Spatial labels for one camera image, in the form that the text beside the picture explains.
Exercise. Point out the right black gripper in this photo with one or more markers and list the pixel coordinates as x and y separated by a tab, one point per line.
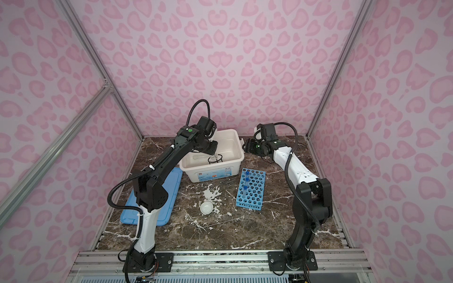
250	146

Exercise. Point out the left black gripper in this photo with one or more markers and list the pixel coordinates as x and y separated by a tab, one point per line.
213	149

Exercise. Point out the white ceramic pestle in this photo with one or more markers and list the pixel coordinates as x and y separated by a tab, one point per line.
199	157

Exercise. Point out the black wire ring stand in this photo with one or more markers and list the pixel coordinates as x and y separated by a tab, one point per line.
217	158

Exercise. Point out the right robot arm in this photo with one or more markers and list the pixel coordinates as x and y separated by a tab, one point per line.
312	203

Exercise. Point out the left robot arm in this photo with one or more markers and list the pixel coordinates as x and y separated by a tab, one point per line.
151	196

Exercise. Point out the white plastic storage box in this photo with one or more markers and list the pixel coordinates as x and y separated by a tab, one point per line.
226	161

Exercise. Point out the blue test tube rack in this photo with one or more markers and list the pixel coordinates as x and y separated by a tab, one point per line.
255	192

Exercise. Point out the white evaporating dish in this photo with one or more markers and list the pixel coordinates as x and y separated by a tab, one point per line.
207	207

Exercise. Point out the blue plastic box lid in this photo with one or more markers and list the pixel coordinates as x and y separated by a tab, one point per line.
171	185

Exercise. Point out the aluminium corner frame post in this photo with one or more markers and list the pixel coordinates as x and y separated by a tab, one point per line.
76	25

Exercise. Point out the right aluminium corner post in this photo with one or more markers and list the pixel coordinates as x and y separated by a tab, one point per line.
362	16

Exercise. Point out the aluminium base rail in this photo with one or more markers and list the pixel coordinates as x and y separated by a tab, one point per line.
256	266

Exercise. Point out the diagonal aluminium frame bar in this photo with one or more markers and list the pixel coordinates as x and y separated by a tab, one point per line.
29	181

